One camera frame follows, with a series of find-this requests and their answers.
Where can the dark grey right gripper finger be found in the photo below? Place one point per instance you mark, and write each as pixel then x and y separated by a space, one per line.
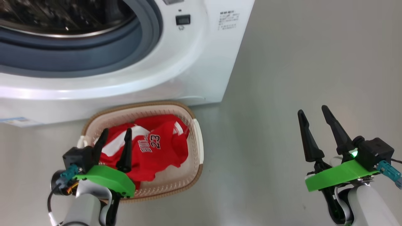
pixel 340 138
pixel 311 144

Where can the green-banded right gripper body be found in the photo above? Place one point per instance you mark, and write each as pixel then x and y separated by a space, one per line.
pixel 339 174

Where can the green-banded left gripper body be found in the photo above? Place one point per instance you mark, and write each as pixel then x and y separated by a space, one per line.
pixel 110 177

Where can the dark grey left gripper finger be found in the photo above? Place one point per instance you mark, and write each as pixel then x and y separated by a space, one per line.
pixel 126 153
pixel 100 149

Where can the red basketball jersey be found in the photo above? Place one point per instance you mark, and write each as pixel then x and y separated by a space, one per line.
pixel 166 157

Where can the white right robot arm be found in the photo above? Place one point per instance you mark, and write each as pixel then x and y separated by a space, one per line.
pixel 367 207

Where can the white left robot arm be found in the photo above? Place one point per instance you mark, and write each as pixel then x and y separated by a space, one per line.
pixel 83 207

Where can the cream perforated laundry basket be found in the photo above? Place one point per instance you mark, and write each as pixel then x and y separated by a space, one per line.
pixel 176 180

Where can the white front-load washing machine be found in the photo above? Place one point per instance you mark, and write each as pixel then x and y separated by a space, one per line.
pixel 188 62

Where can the blue energy label sticker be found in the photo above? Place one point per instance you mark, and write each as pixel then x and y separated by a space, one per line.
pixel 19 121

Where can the printed text label sticker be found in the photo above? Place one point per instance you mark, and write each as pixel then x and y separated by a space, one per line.
pixel 228 20

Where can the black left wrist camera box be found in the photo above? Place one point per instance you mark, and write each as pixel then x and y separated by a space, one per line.
pixel 78 157

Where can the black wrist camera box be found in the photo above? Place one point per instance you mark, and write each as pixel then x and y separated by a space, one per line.
pixel 375 150
pixel 78 157

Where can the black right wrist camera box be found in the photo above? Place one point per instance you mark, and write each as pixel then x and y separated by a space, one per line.
pixel 375 150

